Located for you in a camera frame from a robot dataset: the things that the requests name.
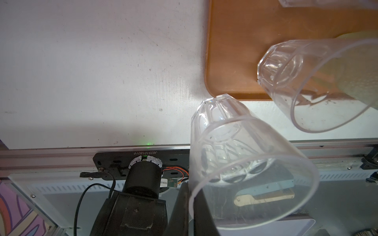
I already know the pale green glass front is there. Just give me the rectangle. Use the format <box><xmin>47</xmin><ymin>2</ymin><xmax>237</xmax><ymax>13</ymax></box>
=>
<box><xmin>314</xmin><ymin>44</ymin><xmax>378</xmax><ymax>105</ymax></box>

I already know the orange brown plastic tray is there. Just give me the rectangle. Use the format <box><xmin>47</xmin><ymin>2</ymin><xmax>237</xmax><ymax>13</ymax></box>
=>
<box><xmin>204</xmin><ymin>1</ymin><xmax>378</xmax><ymax>101</ymax></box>

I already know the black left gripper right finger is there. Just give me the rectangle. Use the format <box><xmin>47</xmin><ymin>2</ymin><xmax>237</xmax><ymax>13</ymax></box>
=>
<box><xmin>193</xmin><ymin>191</ymin><xmax>220</xmax><ymax>236</ymax></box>

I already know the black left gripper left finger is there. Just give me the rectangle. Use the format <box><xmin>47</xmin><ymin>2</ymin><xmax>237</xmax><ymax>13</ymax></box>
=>
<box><xmin>163</xmin><ymin>182</ymin><xmax>190</xmax><ymax>236</ymax></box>

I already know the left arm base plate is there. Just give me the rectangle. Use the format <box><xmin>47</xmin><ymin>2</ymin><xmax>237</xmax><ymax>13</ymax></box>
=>
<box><xmin>93</xmin><ymin>148</ymin><xmax>190</xmax><ymax>188</ymax></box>

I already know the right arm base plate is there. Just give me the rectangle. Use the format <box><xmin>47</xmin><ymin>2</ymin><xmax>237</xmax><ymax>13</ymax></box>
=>
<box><xmin>360</xmin><ymin>147</ymin><xmax>378</xmax><ymax>184</ymax></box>

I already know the clear glass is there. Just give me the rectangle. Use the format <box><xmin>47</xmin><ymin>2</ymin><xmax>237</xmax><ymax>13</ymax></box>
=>
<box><xmin>189</xmin><ymin>94</ymin><xmax>320</xmax><ymax>230</ymax></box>
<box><xmin>279</xmin><ymin>0</ymin><xmax>378</xmax><ymax>10</ymax></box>
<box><xmin>257</xmin><ymin>38</ymin><xmax>378</xmax><ymax>133</ymax></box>

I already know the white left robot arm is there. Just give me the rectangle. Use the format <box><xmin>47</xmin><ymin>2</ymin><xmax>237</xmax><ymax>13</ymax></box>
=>
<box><xmin>90</xmin><ymin>161</ymin><xmax>189</xmax><ymax>236</ymax></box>

